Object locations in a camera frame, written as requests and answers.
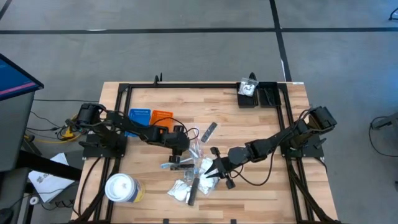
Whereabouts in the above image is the red toothbrush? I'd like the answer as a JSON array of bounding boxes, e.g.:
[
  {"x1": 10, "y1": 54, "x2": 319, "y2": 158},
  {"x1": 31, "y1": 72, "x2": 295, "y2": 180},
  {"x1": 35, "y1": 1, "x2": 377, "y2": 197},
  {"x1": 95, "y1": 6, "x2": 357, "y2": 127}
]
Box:
[{"x1": 190, "y1": 126, "x2": 203, "y2": 150}]

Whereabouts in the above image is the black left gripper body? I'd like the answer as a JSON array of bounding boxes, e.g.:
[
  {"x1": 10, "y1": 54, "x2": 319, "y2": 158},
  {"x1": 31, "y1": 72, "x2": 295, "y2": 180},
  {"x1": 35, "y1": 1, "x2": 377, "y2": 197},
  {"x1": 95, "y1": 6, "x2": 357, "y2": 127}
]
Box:
[{"x1": 167, "y1": 124, "x2": 191, "y2": 164}]

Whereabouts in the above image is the blue plastic basket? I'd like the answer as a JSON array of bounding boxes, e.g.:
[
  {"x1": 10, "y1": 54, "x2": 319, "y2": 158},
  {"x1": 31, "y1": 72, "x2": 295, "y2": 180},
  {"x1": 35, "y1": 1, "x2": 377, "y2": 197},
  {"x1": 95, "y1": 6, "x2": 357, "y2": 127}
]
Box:
[{"x1": 127, "y1": 108, "x2": 152, "y2": 138}]

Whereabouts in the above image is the grey equipment leg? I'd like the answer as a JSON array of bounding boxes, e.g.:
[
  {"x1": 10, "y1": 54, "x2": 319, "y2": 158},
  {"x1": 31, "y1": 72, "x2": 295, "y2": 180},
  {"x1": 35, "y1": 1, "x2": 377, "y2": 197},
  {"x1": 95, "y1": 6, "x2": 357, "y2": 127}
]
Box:
[{"x1": 371, "y1": 111, "x2": 398, "y2": 131}]

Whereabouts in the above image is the yellow cable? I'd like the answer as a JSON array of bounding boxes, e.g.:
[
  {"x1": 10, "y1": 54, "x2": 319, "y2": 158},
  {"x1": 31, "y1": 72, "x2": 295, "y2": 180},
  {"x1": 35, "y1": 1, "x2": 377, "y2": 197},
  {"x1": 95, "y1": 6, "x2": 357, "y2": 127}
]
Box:
[{"x1": 24, "y1": 114, "x2": 82, "y2": 144}]

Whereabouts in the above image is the black looped floor cable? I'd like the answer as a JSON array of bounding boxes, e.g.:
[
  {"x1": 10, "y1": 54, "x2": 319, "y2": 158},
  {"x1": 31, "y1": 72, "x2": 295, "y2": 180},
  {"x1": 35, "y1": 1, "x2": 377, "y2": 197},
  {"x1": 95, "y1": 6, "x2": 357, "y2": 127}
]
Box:
[{"x1": 368, "y1": 115, "x2": 398, "y2": 158}]

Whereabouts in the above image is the black comb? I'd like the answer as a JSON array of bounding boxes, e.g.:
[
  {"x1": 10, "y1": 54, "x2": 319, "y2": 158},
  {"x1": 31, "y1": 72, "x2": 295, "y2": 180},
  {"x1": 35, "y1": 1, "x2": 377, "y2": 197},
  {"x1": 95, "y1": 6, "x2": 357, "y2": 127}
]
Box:
[
  {"x1": 169, "y1": 164, "x2": 196, "y2": 171},
  {"x1": 187, "y1": 177, "x2": 200, "y2": 207},
  {"x1": 263, "y1": 87, "x2": 274, "y2": 105},
  {"x1": 201, "y1": 121, "x2": 218, "y2": 143}
]

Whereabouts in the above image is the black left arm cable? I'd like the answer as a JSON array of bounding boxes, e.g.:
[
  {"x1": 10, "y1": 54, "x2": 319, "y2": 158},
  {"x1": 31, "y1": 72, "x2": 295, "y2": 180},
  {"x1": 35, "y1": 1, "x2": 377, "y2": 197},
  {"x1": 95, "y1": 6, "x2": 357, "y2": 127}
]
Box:
[{"x1": 105, "y1": 110, "x2": 200, "y2": 141}]

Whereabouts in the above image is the white printed paper sheet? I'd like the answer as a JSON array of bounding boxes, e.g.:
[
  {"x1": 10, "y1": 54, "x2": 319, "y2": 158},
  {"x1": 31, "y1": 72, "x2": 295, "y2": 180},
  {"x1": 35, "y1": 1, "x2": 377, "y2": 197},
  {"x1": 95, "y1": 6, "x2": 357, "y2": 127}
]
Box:
[{"x1": 27, "y1": 152, "x2": 76, "y2": 203}]

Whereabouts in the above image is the black metal beam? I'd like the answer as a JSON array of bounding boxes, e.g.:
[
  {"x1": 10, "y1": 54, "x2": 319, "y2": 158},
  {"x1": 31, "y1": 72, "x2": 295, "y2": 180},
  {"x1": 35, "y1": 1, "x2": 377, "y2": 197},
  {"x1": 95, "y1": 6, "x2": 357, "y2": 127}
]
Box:
[{"x1": 17, "y1": 150, "x2": 83, "y2": 182}]

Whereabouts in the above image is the white lidded wipes canister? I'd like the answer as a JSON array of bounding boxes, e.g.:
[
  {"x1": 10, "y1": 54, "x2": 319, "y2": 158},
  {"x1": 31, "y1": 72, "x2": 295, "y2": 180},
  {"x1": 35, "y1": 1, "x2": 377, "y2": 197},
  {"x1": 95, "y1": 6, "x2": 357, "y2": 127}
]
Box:
[{"x1": 104, "y1": 172, "x2": 146, "y2": 203}]

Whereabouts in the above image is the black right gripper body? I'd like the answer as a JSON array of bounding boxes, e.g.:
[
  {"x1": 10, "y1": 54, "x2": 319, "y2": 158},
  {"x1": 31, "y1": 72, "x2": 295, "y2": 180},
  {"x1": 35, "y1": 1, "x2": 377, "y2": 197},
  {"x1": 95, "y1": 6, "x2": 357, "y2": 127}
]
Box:
[{"x1": 210, "y1": 147, "x2": 236, "y2": 190}]

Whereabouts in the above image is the orange plastic basket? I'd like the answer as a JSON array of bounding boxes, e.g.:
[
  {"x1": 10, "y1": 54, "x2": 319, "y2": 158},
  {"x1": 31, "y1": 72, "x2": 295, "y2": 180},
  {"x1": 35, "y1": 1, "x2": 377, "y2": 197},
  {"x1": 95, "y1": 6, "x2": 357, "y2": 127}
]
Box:
[{"x1": 150, "y1": 109, "x2": 175, "y2": 131}]

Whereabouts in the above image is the blue screen monitor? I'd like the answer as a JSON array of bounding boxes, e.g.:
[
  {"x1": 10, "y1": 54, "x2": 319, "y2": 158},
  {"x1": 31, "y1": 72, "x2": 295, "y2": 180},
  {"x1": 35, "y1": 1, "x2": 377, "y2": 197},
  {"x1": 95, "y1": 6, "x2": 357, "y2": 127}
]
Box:
[{"x1": 0, "y1": 52, "x2": 45, "y2": 102}]

